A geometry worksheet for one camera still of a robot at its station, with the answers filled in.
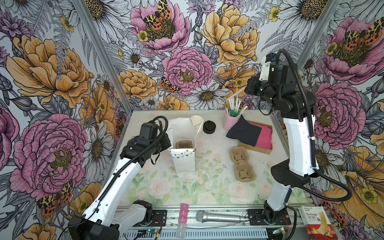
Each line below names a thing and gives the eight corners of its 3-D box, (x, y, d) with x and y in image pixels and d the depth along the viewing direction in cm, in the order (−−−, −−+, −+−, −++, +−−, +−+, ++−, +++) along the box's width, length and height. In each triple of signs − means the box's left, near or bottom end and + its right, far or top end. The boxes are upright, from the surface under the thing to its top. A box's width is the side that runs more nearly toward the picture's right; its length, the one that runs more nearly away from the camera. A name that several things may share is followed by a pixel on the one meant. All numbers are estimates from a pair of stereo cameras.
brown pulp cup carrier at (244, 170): (235, 183, 87) (236, 180, 83) (229, 150, 101) (231, 146, 97) (254, 183, 87) (256, 180, 83) (246, 150, 101) (248, 146, 97)
